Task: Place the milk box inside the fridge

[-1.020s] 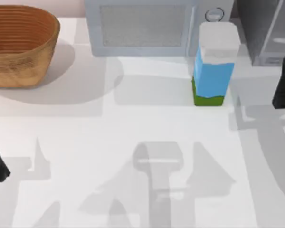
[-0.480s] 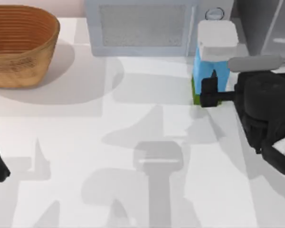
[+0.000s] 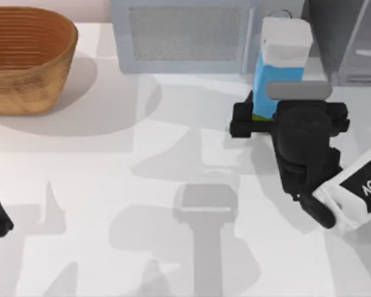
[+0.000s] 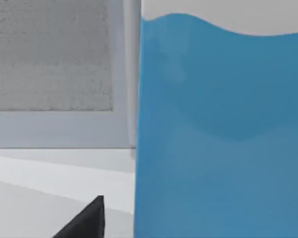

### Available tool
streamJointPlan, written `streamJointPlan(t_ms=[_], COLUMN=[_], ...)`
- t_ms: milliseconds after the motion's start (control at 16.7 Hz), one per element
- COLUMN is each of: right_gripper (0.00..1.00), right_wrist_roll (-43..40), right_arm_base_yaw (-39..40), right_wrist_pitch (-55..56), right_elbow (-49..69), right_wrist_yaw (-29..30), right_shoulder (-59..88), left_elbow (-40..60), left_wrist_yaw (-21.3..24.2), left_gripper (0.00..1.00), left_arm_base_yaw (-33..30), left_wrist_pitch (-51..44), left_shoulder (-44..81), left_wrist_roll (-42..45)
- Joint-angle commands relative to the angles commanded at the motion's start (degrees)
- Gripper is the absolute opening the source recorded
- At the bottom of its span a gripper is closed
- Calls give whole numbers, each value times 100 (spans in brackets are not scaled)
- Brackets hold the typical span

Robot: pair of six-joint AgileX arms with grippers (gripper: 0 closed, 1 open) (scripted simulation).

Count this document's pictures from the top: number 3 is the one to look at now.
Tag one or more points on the brown wooden basket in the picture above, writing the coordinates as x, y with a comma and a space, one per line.
24, 83

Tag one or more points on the pale grey microwave oven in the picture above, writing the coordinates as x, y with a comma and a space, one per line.
185, 34

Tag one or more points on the blue and white carton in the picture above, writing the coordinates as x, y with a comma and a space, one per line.
281, 52

